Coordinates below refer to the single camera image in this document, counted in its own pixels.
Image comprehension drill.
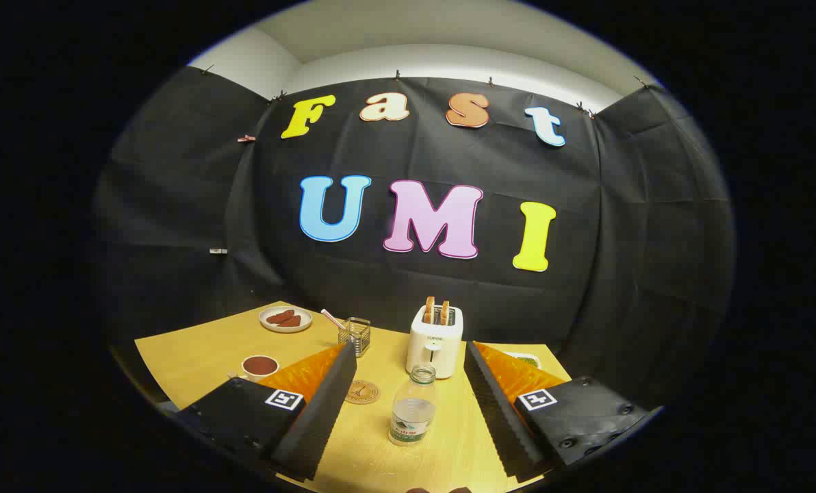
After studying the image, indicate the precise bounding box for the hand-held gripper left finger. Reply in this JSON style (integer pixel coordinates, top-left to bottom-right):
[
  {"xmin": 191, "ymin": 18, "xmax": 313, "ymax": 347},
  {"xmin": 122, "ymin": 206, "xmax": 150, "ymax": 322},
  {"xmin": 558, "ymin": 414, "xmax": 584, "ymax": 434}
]
[{"xmin": 175, "ymin": 342, "xmax": 358, "ymax": 481}]

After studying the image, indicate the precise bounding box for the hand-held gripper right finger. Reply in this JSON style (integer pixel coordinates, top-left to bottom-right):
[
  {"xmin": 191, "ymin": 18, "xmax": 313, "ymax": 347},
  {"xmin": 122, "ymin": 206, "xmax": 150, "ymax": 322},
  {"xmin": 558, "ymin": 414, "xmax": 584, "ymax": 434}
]
[{"xmin": 464, "ymin": 340, "xmax": 648, "ymax": 483}]

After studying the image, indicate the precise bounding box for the round wooden coaster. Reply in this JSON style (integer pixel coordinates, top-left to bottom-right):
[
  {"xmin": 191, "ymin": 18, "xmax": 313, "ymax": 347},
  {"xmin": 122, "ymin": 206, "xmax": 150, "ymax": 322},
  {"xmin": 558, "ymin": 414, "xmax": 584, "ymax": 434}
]
[{"xmin": 345, "ymin": 380, "xmax": 381, "ymax": 405}]

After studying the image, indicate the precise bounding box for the cream cup with wooden handle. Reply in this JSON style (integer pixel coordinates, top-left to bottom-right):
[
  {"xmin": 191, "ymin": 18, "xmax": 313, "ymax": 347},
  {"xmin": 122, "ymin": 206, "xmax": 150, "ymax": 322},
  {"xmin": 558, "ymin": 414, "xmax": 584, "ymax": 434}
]
[{"xmin": 229, "ymin": 355, "xmax": 280, "ymax": 383}]

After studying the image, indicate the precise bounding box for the clear plastic juice bottle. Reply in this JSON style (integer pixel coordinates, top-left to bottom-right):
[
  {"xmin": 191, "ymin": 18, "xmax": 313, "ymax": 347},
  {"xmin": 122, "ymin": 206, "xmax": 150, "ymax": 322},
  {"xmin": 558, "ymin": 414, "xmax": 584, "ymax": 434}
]
[{"xmin": 388, "ymin": 364, "xmax": 438, "ymax": 447}]

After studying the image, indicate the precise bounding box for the white toaster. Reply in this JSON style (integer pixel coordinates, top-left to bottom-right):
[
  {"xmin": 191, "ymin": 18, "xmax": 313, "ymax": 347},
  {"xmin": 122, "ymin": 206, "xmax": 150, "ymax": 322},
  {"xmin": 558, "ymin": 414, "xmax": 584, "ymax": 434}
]
[{"xmin": 406, "ymin": 305, "xmax": 464, "ymax": 379}]

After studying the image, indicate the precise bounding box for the white round plate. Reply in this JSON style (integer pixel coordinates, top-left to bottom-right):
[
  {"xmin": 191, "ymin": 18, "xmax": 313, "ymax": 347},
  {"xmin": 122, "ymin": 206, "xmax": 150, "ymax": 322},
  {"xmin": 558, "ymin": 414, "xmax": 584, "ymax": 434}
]
[{"xmin": 259, "ymin": 305, "xmax": 313, "ymax": 333}]

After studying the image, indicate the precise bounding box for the wooden table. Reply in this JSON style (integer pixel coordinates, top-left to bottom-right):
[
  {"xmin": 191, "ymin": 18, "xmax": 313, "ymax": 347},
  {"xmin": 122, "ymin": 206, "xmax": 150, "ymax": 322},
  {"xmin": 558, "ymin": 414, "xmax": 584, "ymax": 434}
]
[{"xmin": 134, "ymin": 301, "xmax": 573, "ymax": 493}]

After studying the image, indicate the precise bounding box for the black backdrop cloth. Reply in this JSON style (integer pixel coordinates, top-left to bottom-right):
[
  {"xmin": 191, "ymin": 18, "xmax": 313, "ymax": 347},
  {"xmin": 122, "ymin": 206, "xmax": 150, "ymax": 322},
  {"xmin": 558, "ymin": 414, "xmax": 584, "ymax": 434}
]
[{"xmin": 93, "ymin": 65, "xmax": 734, "ymax": 412}]

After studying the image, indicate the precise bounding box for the metal wire basket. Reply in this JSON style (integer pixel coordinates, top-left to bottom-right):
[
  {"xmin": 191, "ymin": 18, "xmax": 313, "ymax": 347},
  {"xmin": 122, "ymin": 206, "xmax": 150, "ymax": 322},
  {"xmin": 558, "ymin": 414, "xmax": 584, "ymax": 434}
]
[{"xmin": 337, "ymin": 317, "xmax": 372, "ymax": 358}]

